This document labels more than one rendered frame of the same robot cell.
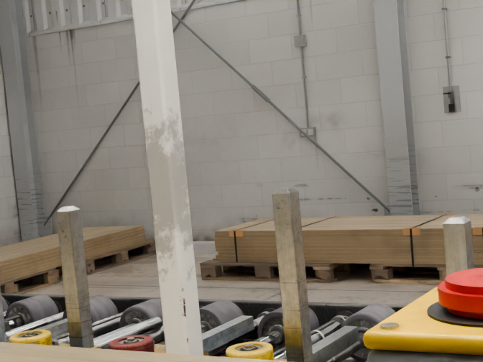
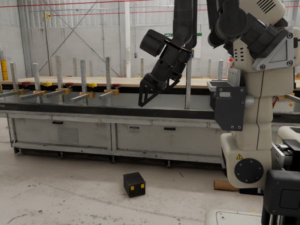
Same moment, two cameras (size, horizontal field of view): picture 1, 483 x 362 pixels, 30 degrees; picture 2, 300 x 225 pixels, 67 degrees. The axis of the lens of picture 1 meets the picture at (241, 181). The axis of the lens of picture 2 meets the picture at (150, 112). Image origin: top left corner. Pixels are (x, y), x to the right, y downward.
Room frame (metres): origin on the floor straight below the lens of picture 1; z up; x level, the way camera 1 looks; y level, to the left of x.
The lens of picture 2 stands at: (-1.48, 0.94, 1.14)
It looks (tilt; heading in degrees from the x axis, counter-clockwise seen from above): 13 degrees down; 340
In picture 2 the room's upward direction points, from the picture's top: straight up
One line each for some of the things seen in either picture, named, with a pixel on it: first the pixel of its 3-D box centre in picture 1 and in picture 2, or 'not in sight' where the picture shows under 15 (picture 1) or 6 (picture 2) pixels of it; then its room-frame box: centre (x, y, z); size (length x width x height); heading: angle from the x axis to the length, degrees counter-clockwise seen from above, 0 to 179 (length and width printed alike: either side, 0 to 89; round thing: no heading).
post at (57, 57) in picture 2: not in sight; (60, 80); (0.92, 0.98, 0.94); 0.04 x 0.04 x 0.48; 59
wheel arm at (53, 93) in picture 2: not in sight; (59, 92); (0.82, 1.00, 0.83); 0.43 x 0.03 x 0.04; 149
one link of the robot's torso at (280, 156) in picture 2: not in sight; (256, 177); (-0.85, 0.25, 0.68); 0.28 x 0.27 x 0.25; 149
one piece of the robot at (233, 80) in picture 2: not in sight; (227, 95); (-0.74, 0.33, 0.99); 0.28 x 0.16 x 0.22; 149
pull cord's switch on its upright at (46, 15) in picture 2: not in sight; (50, 51); (2.29, 1.11, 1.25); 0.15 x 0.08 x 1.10; 59
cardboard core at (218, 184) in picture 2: not in sight; (231, 185); (-0.02, -0.38, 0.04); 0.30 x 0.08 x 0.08; 59
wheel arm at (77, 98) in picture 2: not in sight; (84, 97); (0.69, 0.78, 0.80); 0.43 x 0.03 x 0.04; 149
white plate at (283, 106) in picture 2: not in sight; (277, 107); (-0.11, -0.69, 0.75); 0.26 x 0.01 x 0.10; 59
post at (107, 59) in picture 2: not in sight; (108, 82); (0.67, 0.55, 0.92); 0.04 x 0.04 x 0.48; 59
